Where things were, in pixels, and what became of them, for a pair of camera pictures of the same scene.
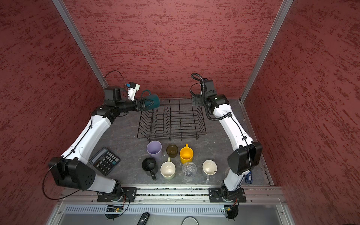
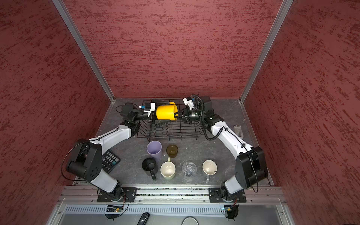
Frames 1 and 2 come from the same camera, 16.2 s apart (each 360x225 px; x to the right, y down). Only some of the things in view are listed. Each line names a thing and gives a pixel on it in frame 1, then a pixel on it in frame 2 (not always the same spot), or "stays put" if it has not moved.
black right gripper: (197, 101) to (183, 116)
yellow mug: (186, 154) to (167, 112)
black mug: (149, 165) stays put
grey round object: (190, 220) stays put
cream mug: (168, 169) stays put
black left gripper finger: (142, 108) to (153, 116)
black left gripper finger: (146, 100) to (160, 102)
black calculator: (105, 161) stays put
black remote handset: (144, 218) stays put
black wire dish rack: (177, 118) stays put
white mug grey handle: (209, 168) stays put
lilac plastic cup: (154, 148) stays put
